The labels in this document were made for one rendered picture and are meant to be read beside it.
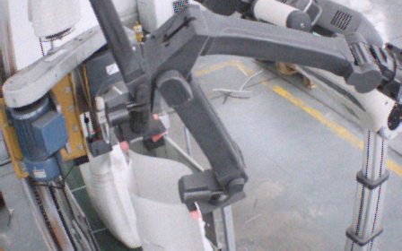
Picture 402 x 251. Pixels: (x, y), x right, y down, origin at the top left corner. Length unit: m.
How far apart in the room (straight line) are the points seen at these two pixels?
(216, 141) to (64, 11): 0.63
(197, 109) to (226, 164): 0.19
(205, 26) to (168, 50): 0.07
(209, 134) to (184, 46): 0.26
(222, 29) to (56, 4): 0.72
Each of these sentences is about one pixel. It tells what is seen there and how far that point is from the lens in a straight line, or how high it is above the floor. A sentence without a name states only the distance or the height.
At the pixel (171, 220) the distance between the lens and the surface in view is 1.61.
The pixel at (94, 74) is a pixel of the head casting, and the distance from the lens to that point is 1.80.
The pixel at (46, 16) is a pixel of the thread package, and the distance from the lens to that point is 1.51.
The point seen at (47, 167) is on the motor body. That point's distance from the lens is 1.64.
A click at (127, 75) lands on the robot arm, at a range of 1.50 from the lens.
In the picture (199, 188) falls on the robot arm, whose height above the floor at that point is 1.24.
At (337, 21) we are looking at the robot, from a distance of 1.27.
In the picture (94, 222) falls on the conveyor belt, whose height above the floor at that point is 0.38.
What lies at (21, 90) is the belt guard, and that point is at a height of 1.41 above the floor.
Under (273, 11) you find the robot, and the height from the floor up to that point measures 1.56.
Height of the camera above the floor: 1.93
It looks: 27 degrees down
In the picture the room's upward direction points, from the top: 9 degrees counter-clockwise
